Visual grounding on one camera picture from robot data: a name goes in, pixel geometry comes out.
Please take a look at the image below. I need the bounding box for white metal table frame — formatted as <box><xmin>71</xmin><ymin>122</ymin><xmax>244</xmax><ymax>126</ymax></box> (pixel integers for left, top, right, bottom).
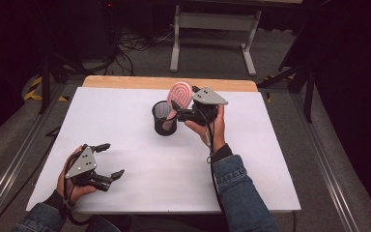
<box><xmin>169</xmin><ymin>0</ymin><xmax>303</xmax><ymax>77</ymax></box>

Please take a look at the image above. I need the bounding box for left hand-held gripper cable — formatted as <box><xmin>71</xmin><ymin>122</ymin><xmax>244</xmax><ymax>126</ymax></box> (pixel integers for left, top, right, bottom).
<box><xmin>62</xmin><ymin>151</ymin><xmax>93</xmax><ymax>226</ymax></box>

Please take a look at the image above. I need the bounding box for aluminium floor rail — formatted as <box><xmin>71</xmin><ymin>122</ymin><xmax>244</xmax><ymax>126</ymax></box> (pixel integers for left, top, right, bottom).
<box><xmin>0</xmin><ymin>84</ymin><xmax>67</xmax><ymax>231</ymax></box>
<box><xmin>289</xmin><ymin>93</ymin><xmax>361</xmax><ymax>232</ymax></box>

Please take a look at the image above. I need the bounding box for wooden table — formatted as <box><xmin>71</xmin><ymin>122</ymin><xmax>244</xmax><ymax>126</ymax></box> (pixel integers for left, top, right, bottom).
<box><xmin>82</xmin><ymin>74</ymin><xmax>259</xmax><ymax>93</ymax></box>

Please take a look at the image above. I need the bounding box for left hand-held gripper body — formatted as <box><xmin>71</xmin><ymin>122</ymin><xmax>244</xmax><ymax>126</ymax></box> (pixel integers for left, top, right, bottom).
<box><xmin>65</xmin><ymin>144</ymin><xmax>114</xmax><ymax>193</ymax></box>

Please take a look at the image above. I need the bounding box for person's left hand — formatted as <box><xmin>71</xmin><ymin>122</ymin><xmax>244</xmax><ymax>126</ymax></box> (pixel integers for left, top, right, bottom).
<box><xmin>56</xmin><ymin>145</ymin><xmax>98</xmax><ymax>208</ymax></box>

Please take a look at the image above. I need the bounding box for bundle of black cables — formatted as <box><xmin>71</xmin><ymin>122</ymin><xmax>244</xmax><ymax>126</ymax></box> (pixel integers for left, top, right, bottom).
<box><xmin>100</xmin><ymin>25</ymin><xmax>175</xmax><ymax>77</ymax></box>

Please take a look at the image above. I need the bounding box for hand-held gripper cable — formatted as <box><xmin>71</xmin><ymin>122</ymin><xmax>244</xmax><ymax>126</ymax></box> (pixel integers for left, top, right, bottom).
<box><xmin>62</xmin><ymin>151</ymin><xmax>93</xmax><ymax>226</ymax></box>
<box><xmin>194</xmin><ymin>107</ymin><xmax>227</xmax><ymax>215</ymax></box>

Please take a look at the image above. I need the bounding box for yellow black hazard tape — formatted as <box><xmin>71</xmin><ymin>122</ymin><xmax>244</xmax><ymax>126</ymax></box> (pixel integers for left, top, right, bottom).
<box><xmin>23</xmin><ymin>75</ymin><xmax>70</xmax><ymax>102</ymax></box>
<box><xmin>263</xmin><ymin>75</ymin><xmax>295</xmax><ymax>104</ymax></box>

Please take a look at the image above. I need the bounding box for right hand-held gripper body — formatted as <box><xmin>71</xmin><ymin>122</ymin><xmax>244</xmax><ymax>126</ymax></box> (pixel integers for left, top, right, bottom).
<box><xmin>177</xmin><ymin>86</ymin><xmax>229</xmax><ymax>127</ymax></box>

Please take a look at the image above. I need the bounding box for pink hairbrush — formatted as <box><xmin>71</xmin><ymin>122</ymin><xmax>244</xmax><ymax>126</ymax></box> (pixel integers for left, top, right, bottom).
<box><xmin>162</xmin><ymin>81</ymin><xmax>194</xmax><ymax>131</ymax></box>

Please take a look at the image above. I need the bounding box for right hand-held gripper cable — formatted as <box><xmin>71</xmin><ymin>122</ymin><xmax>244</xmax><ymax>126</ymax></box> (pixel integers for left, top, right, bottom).
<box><xmin>194</xmin><ymin>107</ymin><xmax>227</xmax><ymax>215</ymax></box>

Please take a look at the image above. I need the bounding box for black mesh cup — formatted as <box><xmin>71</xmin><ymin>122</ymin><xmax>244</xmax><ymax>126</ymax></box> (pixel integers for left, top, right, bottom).
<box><xmin>152</xmin><ymin>100</ymin><xmax>179</xmax><ymax>137</ymax></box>

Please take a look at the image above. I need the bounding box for person's right hand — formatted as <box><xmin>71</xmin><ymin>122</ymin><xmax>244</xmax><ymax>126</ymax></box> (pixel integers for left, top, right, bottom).
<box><xmin>184</xmin><ymin>104</ymin><xmax>227</xmax><ymax>154</ymax></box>

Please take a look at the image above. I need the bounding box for white board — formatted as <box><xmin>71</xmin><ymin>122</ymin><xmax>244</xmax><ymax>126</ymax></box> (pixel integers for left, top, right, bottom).
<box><xmin>25</xmin><ymin>86</ymin><xmax>302</xmax><ymax>216</ymax></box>

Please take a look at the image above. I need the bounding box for black metal stand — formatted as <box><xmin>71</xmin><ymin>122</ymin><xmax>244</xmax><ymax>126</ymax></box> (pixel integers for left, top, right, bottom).
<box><xmin>257</xmin><ymin>61</ymin><xmax>317</xmax><ymax>124</ymax></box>
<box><xmin>38</xmin><ymin>52</ymin><xmax>90</xmax><ymax>115</ymax></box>

